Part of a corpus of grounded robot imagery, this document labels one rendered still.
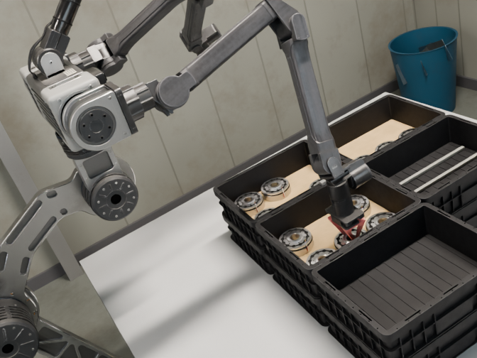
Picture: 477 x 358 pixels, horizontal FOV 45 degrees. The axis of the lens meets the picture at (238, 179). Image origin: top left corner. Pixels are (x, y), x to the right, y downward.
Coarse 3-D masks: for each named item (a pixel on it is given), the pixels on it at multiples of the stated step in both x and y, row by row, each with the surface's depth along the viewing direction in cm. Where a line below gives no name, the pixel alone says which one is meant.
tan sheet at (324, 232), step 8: (376, 208) 179; (384, 208) 178; (328, 216) 183; (368, 216) 177; (312, 224) 181; (320, 224) 180; (328, 224) 179; (312, 232) 178; (320, 232) 177; (328, 232) 176; (336, 232) 175; (320, 240) 174; (328, 240) 173; (312, 248) 172; (320, 248) 171; (328, 248) 170; (304, 256) 169
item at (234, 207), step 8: (296, 144) 207; (280, 152) 205; (264, 160) 204; (344, 160) 189; (248, 168) 201; (240, 176) 200; (224, 184) 198; (216, 192) 194; (304, 192) 180; (224, 200) 189; (288, 200) 178; (232, 208) 185; (240, 208) 182; (240, 216) 181; (248, 216) 177; (264, 216) 175; (248, 224) 177
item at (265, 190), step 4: (268, 180) 204; (272, 180) 204; (280, 180) 202; (284, 180) 202; (264, 184) 203; (284, 184) 200; (288, 184) 199; (264, 188) 201; (268, 188) 200; (280, 188) 198; (284, 188) 197; (264, 192) 198; (268, 192) 198; (272, 192) 197; (276, 192) 196; (280, 192) 197
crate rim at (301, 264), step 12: (384, 180) 173; (312, 192) 178; (408, 192) 165; (288, 204) 177; (396, 216) 158; (264, 228) 170; (372, 228) 156; (276, 240) 163; (288, 252) 157; (336, 252) 152; (300, 264) 152
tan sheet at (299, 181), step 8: (304, 168) 211; (288, 176) 209; (296, 176) 208; (304, 176) 206; (312, 176) 205; (296, 184) 203; (304, 184) 202; (296, 192) 199; (264, 200) 200; (280, 200) 197; (264, 208) 196
